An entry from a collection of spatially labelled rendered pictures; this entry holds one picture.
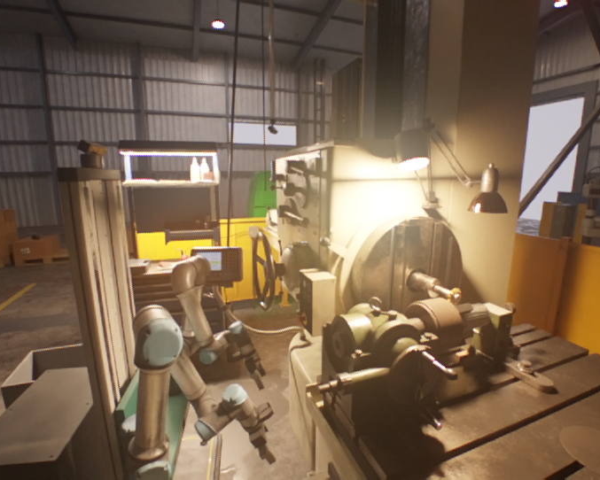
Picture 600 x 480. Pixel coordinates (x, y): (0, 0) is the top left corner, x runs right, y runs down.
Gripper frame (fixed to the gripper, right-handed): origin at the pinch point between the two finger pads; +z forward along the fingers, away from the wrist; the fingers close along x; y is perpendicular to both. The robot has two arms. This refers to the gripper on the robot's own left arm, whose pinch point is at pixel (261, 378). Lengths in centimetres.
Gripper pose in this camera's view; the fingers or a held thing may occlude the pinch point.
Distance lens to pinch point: 172.9
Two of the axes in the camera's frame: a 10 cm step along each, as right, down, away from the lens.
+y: 9.1, -4.1, 0.1
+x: -0.4, -0.6, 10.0
